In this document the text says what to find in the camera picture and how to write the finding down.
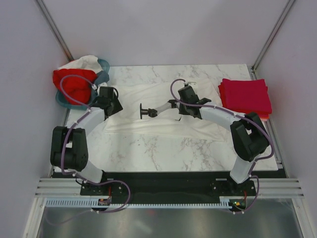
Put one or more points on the left aluminium corner post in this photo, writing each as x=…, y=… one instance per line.
x=54, y=28

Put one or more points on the white robot print t shirt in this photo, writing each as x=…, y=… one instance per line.
x=168, y=123

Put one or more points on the aluminium cross rail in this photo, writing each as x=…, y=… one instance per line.
x=268, y=188

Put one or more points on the aluminium corner post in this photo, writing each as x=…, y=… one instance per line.
x=54, y=28
x=277, y=26

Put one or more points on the left aluminium side rail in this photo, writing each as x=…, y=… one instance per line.
x=39, y=202

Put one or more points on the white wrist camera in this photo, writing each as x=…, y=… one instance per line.
x=190, y=83
x=97, y=87

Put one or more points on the grey blue t shirt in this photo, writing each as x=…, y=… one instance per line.
x=102, y=77

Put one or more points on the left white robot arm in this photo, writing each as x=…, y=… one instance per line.
x=69, y=149

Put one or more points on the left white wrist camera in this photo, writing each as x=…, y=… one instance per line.
x=97, y=87

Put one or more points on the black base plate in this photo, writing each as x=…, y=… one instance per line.
x=169, y=187

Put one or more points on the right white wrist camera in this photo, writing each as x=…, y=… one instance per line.
x=190, y=83

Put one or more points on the plain white t shirt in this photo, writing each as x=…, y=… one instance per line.
x=89, y=62

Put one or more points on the folded magenta t shirt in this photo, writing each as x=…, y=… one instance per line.
x=246, y=95

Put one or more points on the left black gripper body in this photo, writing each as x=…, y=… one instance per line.
x=116, y=105

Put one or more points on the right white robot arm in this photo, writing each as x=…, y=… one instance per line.
x=249, y=137

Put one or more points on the white slotted cable duct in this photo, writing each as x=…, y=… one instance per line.
x=93, y=202

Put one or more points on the teal laundry basket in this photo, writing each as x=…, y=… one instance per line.
x=60, y=99

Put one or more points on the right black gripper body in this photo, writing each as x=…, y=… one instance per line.
x=183, y=109

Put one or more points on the right aluminium corner post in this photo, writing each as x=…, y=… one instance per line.
x=277, y=26

